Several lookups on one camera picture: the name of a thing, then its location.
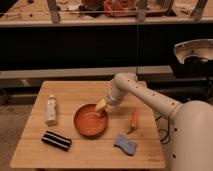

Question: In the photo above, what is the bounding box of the white robot base shell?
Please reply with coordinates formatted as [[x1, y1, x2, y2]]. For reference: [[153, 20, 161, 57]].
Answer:
[[172, 38, 213, 79]]

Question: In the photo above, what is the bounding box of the orange toy carrot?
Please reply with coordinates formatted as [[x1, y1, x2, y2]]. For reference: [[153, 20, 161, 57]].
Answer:
[[127, 111, 139, 134]]

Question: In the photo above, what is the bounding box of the black cable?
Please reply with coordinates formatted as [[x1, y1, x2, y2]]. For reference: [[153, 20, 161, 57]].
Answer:
[[154, 114, 172, 145]]

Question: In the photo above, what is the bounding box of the black striped eraser block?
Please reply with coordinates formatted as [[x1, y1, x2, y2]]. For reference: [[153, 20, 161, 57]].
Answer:
[[41, 131, 72, 151]]

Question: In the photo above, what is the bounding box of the blue sponge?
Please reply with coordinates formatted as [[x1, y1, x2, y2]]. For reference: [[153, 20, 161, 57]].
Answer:
[[113, 134, 137, 156]]

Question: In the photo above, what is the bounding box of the orange ceramic bowl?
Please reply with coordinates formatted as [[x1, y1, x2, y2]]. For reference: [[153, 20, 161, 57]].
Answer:
[[74, 104, 108, 138]]

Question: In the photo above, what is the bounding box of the wooden workbench shelf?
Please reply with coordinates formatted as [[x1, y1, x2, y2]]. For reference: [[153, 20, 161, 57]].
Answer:
[[0, 0, 213, 27]]

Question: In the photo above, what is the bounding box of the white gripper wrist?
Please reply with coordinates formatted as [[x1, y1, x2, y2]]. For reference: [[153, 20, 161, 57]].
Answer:
[[95, 87, 124, 111]]

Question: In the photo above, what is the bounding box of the white bottle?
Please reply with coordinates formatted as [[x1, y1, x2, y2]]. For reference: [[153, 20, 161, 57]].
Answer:
[[45, 95, 57, 126]]

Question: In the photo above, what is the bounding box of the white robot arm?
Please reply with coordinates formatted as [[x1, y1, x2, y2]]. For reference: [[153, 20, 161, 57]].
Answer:
[[95, 73, 213, 171]]

